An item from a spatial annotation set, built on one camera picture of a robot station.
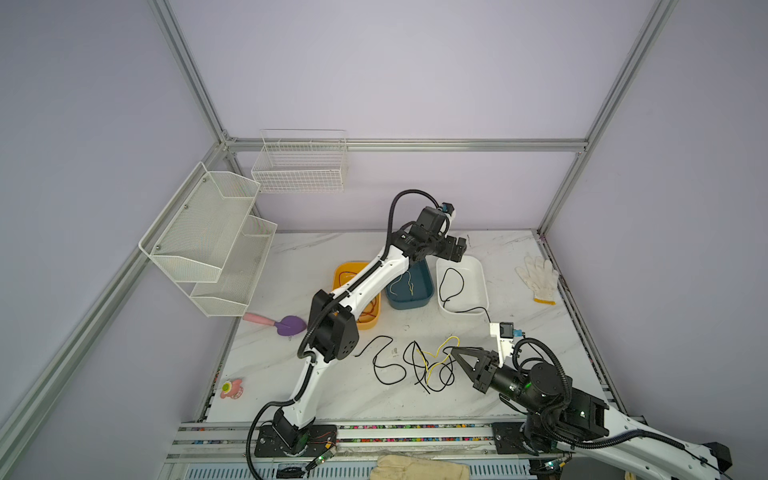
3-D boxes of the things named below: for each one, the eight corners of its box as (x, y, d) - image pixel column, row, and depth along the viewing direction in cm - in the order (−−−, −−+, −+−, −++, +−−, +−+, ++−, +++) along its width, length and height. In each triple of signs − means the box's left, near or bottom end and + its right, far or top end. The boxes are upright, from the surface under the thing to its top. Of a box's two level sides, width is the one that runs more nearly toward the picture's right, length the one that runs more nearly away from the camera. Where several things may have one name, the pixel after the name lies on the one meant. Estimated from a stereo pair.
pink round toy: (227, 399, 82) (218, 394, 78) (232, 385, 84) (224, 379, 80) (240, 399, 82) (232, 394, 78) (245, 385, 84) (237, 379, 80)
